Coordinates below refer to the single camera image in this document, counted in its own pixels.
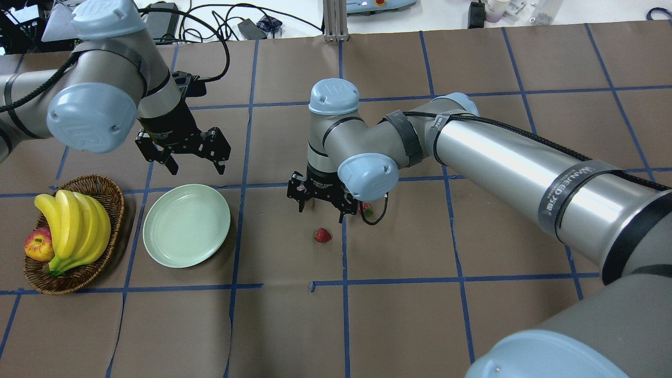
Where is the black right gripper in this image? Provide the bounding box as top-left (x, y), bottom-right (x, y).
top-left (286, 171), bottom-right (359, 224)

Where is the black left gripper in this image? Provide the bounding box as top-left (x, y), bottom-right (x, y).
top-left (136, 102), bottom-right (232, 175)

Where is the red strawberry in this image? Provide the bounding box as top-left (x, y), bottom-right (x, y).
top-left (313, 227), bottom-right (333, 244)
top-left (360, 202), bottom-right (374, 218)

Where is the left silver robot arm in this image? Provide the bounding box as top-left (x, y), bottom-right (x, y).
top-left (2, 1), bottom-right (232, 175)

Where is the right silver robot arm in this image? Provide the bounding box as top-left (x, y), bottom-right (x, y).
top-left (287, 78), bottom-right (671, 377)

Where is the light green plate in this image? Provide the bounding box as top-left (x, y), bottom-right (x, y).
top-left (142, 184), bottom-right (232, 268)

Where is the yellow banana bunch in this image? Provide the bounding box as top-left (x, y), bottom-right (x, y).
top-left (34, 190), bottom-right (111, 277)

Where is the brown wicker basket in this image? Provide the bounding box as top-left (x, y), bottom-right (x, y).
top-left (23, 174), bottom-right (125, 295)

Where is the red apple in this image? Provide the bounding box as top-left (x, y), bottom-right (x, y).
top-left (24, 226), bottom-right (55, 263)

